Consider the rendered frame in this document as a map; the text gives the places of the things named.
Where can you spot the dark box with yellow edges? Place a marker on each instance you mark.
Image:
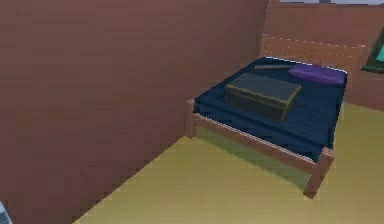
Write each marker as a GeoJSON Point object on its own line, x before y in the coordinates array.
{"type": "Point", "coordinates": [263, 91]}

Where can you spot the wooden bed with blue cover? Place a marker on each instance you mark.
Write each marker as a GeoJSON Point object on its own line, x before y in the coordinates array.
{"type": "Point", "coordinates": [310, 126]}

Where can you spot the purple pillow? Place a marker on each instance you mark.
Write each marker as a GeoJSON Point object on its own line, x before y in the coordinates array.
{"type": "Point", "coordinates": [318, 74]}

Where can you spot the green framed picture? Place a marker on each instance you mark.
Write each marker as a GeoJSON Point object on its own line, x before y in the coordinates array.
{"type": "Point", "coordinates": [376, 56]}

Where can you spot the pale grey object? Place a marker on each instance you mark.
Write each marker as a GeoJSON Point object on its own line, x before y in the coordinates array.
{"type": "Point", "coordinates": [4, 215]}

